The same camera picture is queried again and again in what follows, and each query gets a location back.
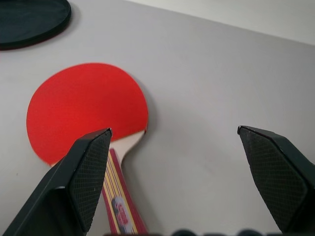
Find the red black paddle case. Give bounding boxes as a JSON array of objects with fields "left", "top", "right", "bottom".
[{"left": 0, "top": 0, "right": 72, "bottom": 52}]

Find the red packet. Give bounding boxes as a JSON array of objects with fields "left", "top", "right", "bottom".
[{"left": 26, "top": 62, "right": 150, "bottom": 235}]

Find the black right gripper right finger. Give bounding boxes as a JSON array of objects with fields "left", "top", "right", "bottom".
[{"left": 237, "top": 125, "right": 315, "bottom": 236}]

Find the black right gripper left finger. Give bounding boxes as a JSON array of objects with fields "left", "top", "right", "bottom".
[{"left": 0, "top": 127, "right": 113, "bottom": 236}]

